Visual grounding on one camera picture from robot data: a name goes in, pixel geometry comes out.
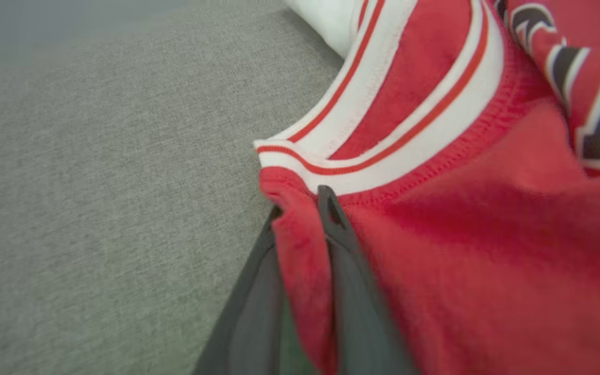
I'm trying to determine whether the grey fabric sofa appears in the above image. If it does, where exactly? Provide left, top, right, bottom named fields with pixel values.
left=0, top=0, right=345, bottom=375

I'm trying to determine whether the red jersey with black numbers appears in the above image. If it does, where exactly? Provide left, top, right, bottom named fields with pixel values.
left=253, top=0, right=600, bottom=375

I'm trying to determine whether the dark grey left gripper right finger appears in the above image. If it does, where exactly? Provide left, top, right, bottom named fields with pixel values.
left=316, top=184, right=416, bottom=375

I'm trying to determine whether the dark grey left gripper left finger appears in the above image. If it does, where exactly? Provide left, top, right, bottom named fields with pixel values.
left=193, top=205, right=285, bottom=375

